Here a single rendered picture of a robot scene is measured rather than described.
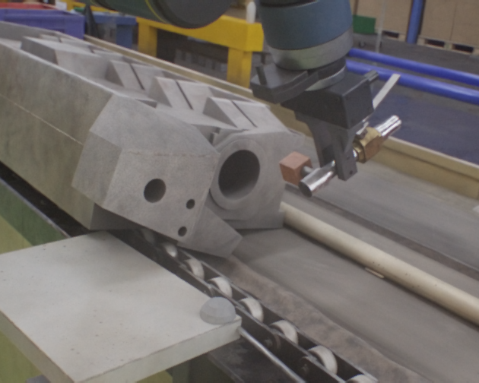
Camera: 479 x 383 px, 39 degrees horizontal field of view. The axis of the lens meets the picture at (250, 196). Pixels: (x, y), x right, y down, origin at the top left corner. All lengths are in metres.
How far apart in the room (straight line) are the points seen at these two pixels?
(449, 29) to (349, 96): 10.55
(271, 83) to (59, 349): 0.38
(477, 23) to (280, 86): 10.32
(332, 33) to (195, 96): 0.52
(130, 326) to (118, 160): 0.21
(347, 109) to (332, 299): 0.28
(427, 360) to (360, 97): 0.33
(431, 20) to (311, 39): 10.78
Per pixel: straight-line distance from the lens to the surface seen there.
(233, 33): 6.03
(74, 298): 0.83
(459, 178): 1.51
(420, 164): 1.57
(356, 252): 1.07
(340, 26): 0.81
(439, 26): 11.47
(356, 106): 0.84
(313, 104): 0.87
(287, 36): 0.80
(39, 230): 1.16
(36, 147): 1.14
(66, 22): 2.80
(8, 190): 1.27
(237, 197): 1.08
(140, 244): 1.01
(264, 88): 0.81
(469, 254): 1.21
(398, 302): 0.99
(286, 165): 0.95
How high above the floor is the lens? 1.20
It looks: 20 degrees down
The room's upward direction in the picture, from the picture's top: 6 degrees clockwise
